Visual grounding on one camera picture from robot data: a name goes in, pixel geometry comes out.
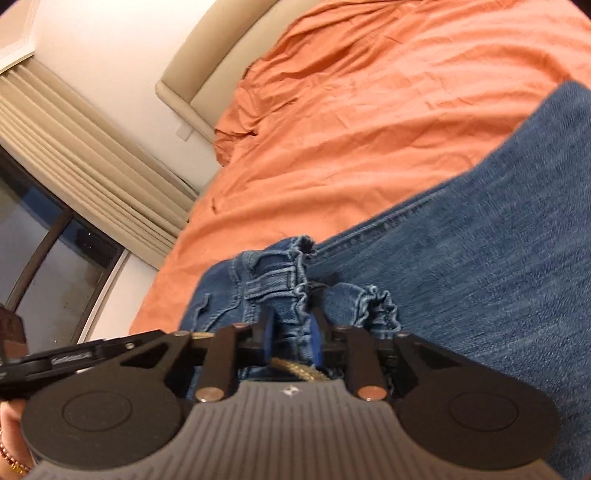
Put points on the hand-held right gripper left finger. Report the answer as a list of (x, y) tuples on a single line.
[(270, 337)]

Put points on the white wall switch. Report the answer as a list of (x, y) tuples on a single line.
[(184, 131)]

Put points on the dark brown object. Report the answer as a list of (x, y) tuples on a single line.
[(10, 327)]

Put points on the person's left hand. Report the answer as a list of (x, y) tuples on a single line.
[(10, 417)]

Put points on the orange duvet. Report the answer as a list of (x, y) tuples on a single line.
[(369, 115)]

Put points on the blue denim pants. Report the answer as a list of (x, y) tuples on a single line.
[(485, 277)]

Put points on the beige upholstered headboard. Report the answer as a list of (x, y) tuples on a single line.
[(207, 78)]

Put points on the beige pleated curtain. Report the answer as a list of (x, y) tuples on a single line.
[(92, 152)]

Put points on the dark framed window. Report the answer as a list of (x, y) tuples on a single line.
[(46, 258)]

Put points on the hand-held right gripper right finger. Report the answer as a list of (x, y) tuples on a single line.
[(316, 344)]

